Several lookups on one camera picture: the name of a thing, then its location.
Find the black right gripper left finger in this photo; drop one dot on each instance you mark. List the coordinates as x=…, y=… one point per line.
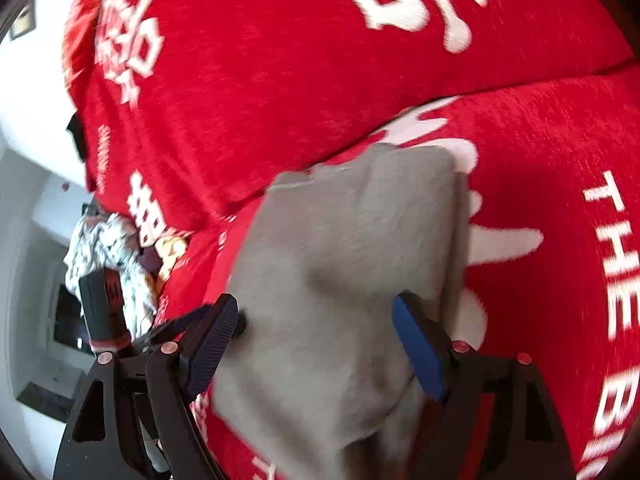
x=132, y=418

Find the grey knit garment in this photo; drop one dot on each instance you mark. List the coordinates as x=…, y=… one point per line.
x=319, y=383

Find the light blue patterned cloth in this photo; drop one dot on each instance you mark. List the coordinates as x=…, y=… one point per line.
x=112, y=241

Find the framed wall picture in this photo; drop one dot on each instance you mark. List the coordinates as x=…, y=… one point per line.
x=25, y=22

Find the red wedding blanket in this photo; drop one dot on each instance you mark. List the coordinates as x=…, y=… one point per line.
x=192, y=108

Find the black object on bed edge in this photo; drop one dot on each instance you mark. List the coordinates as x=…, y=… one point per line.
x=76, y=129

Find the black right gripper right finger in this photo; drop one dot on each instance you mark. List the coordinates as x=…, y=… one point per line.
x=486, y=417

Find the dark purple small garment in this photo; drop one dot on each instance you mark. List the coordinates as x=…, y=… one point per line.
x=150, y=260

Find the yellow small garment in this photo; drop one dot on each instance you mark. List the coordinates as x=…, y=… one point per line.
x=170, y=249

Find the dark tv screen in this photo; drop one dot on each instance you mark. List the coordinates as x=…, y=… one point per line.
x=69, y=324

